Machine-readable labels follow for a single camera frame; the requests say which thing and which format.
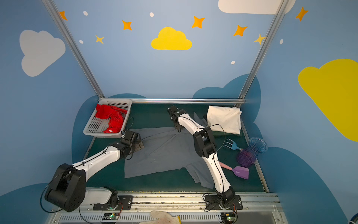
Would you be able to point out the grey t shirt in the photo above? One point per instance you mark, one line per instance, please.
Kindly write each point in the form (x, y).
(166, 149)

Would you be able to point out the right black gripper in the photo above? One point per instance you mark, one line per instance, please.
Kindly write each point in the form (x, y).
(172, 112)

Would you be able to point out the white plastic laundry basket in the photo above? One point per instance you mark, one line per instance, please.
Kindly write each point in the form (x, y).
(96, 127)

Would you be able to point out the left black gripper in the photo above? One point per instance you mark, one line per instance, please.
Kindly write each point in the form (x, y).
(137, 144)

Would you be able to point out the white work glove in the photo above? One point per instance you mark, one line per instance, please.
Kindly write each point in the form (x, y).
(162, 217)

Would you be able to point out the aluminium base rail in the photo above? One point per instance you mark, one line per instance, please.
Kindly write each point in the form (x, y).
(258, 208)

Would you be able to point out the right aluminium frame post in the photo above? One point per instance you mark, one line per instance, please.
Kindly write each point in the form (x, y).
(274, 27)

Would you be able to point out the red t shirt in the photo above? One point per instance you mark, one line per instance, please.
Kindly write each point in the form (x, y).
(115, 114)

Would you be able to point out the left aluminium frame post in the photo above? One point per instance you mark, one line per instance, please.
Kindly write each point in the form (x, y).
(60, 23)

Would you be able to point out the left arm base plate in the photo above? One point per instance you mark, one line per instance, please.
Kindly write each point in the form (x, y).
(125, 202)

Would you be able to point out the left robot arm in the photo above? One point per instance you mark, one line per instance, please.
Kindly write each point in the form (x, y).
(68, 191)

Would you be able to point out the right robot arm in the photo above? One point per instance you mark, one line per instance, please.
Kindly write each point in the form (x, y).
(206, 149)

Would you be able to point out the aluminium frame post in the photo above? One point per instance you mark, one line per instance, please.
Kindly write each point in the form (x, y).
(60, 23)
(274, 27)

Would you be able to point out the horizontal aluminium frame bar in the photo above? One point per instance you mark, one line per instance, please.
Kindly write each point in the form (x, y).
(188, 101)

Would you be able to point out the purple scoop pink handle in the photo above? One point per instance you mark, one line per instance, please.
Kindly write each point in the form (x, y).
(238, 171)

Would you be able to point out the right circuit board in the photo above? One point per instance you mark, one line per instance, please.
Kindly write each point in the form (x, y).
(228, 218)

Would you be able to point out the left circuit board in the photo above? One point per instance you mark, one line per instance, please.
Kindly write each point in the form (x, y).
(113, 217)

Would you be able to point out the folded white t shirt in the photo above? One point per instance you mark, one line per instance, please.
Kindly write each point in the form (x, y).
(227, 119)

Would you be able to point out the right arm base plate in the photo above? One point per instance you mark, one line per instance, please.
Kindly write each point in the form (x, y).
(212, 202)

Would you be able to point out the circuit board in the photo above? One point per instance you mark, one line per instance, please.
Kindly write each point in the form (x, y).
(113, 217)
(228, 218)

